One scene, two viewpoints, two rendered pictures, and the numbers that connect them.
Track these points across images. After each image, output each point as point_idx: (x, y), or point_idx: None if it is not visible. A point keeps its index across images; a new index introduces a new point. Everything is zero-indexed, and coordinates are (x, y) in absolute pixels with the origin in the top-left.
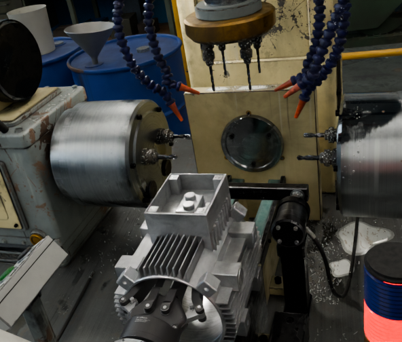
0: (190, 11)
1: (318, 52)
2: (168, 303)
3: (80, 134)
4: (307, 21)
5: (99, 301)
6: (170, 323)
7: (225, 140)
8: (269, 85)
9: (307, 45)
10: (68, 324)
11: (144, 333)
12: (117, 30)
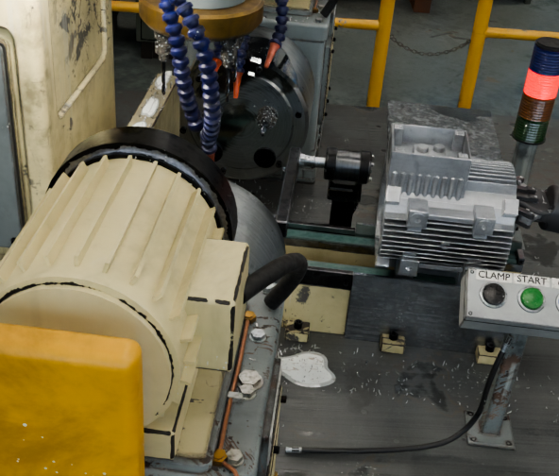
0: (48, 38)
1: (286, 2)
2: (529, 187)
3: (248, 245)
4: (100, 7)
5: (344, 432)
6: (541, 192)
7: None
8: (147, 96)
9: (101, 41)
10: (393, 456)
11: None
12: (211, 59)
